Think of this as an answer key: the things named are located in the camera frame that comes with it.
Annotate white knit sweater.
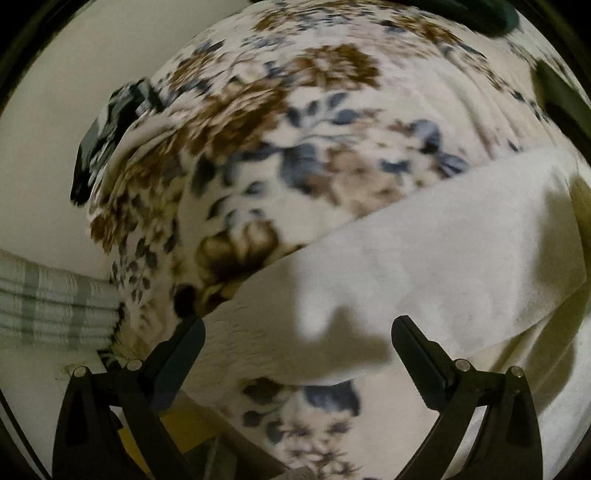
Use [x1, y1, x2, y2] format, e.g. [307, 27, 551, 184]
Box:
[183, 148, 590, 399]

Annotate green plaid curtain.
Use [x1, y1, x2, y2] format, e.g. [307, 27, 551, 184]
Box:
[1, 251, 120, 350]

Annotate black white patterned cloth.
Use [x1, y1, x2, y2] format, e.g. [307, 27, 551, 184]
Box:
[69, 78, 163, 207]

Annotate black folded garment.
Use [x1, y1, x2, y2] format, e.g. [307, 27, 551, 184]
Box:
[535, 61, 590, 143]

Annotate floral fleece blanket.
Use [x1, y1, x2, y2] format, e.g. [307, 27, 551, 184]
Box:
[88, 1, 590, 479]

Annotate dark green garment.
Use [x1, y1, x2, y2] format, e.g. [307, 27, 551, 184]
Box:
[412, 0, 520, 37]

